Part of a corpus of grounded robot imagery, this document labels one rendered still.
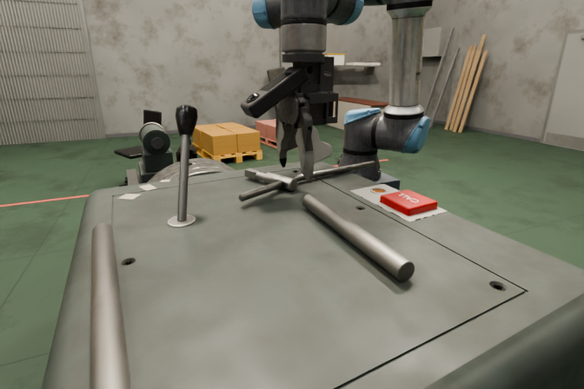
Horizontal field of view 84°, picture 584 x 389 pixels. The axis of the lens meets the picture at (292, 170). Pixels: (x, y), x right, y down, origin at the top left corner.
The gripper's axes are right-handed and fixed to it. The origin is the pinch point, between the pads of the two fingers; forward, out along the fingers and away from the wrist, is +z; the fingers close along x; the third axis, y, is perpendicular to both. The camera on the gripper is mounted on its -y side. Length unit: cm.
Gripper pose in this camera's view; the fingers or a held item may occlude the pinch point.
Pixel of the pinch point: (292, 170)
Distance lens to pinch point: 59.7
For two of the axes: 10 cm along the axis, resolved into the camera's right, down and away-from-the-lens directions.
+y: 8.9, -1.3, 4.4
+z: 0.0, 9.6, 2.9
